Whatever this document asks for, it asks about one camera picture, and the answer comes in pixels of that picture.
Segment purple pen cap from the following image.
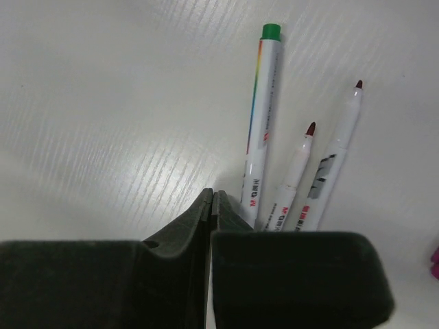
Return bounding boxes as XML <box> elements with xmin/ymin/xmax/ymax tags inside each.
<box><xmin>430</xmin><ymin>247</ymin><xmax>439</xmax><ymax>280</ymax></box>

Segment red marker pen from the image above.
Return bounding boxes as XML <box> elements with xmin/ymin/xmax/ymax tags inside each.
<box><xmin>262</xmin><ymin>122</ymin><xmax>316</xmax><ymax>232</ymax></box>

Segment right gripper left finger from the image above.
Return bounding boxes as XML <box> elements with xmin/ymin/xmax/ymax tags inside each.
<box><xmin>1</xmin><ymin>188</ymin><xmax>213</xmax><ymax>328</ymax></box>

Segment purple marker pen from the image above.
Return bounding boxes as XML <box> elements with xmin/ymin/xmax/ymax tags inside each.
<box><xmin>294</xmin><ymin>80</ymin><xmax>363</xmax><ymax>232</ymax></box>

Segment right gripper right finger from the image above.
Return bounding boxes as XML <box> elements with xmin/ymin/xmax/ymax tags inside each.
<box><xmin>211</xmin><ymin>191</ymin><xmax>395</xmax><ymax>328</ymax></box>

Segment green marker pen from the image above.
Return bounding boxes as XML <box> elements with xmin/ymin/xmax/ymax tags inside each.
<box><xmin>239</xmin><ymin>23</ymin><xmax>281</xmax><ymax>228</ymax></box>

